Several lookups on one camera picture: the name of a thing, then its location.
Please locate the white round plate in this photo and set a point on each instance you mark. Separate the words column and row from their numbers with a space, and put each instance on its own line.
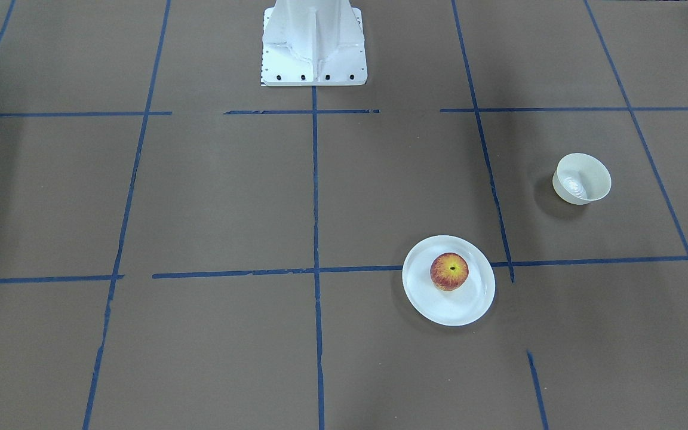
column 461, row 306

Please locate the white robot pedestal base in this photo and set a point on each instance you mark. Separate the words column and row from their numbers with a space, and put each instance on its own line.
column 313, row 43

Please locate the red yellow apple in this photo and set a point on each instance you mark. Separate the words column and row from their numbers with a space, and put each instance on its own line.
column 449, row 271

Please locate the white small bowl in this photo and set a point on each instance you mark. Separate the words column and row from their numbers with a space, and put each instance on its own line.
column 581, row 179

